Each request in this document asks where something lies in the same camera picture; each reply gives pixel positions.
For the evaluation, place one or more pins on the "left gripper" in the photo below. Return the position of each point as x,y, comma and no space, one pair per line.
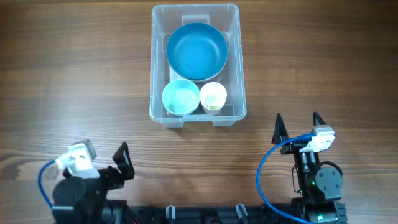
122,155

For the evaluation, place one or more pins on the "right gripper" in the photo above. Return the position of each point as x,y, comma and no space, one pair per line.
281,134

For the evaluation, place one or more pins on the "mint green small bowl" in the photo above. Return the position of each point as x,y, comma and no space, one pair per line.
181,97

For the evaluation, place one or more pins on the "pale green cup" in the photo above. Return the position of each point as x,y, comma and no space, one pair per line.
213,95

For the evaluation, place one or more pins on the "dark blue bowl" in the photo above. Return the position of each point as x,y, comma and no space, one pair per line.
197,42

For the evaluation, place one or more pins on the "yellow cup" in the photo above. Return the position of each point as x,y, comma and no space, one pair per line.
214,108

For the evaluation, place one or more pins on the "pink cup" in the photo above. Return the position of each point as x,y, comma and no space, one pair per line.
212,112

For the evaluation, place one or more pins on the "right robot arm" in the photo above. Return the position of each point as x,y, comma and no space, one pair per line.
319,183

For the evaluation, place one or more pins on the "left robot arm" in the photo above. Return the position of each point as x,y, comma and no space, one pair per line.
81,197

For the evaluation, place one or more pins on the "clear plastic storage container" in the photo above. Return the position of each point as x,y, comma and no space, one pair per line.
224,17

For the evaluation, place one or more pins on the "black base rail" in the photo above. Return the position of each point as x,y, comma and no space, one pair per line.
234,214

